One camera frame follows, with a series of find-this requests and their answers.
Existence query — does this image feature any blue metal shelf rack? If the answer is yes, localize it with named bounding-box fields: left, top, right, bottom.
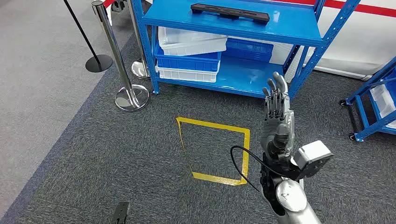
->
left=131, top=0, right=361, bottom=99

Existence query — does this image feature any chrome stanchion post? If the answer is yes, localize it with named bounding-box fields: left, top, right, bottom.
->
left=91, top=0, right=150, bottom=112
left=127, top=0, right=151, bottom=80

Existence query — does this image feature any long black plastic part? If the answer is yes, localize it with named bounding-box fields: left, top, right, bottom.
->
left=190, top=3, right=270, bottom=25

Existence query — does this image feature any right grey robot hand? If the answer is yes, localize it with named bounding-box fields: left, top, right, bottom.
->
left=261, top=71, right=295, bottom=159

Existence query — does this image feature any yellow floor tape square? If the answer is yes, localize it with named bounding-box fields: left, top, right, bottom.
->
left=176, top=116, right=251, bottom=186

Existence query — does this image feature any black stanchion post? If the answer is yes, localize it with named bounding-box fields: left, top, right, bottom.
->
left=63, top=0, right=113, bottom=73

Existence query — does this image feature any blue wheeled metal rack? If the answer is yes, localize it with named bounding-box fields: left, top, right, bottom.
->
left=339, top=57, right=396, bottom=143

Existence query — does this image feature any flat white plastic bin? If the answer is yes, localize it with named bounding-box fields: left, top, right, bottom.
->
left=156, top=60, right=221, bottom=83

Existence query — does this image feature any black robot foot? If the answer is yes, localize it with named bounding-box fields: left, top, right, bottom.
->
left=111, top=202, right=130, bottom=224

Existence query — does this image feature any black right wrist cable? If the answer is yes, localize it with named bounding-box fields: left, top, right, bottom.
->
left=230, top=145, right=293, bottom=193

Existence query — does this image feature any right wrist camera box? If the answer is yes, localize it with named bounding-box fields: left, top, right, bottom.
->
left=292, top=140, right=334, bottom=181

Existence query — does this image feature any tilted white plastic bin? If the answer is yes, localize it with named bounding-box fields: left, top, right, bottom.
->
left=158, top=26, right=229, bottom=56

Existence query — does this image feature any white car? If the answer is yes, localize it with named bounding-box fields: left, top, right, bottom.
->
left=269, top=0, right=396, bottom=81

